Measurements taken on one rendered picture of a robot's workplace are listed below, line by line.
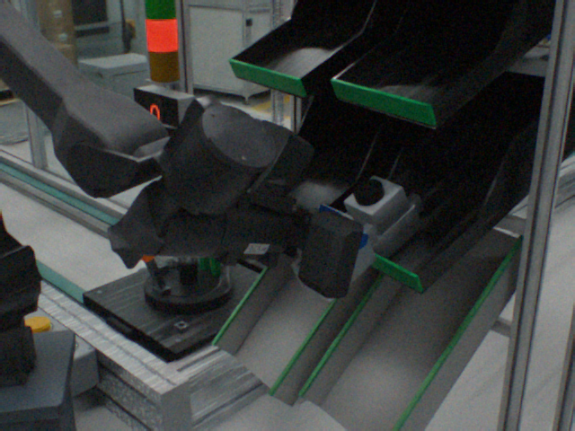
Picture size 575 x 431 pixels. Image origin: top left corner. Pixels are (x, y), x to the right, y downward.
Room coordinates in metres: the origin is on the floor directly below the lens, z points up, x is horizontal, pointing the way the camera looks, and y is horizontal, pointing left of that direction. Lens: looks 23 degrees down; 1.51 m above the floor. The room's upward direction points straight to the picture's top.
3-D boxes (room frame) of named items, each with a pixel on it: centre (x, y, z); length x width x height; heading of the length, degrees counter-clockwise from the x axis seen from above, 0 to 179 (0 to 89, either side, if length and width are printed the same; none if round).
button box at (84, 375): (0.89, 0.37, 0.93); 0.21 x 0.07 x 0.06; 46
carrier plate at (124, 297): (0.98, 0.16, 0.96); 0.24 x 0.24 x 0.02; 46
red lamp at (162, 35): (1.20, 0.21, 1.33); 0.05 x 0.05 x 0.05
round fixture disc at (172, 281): (0.98, 0.16, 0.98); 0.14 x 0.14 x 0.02
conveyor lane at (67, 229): (1.21, 0.36, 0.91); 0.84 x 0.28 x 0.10; 46
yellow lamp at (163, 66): (1.20, 0.21, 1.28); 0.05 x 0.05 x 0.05
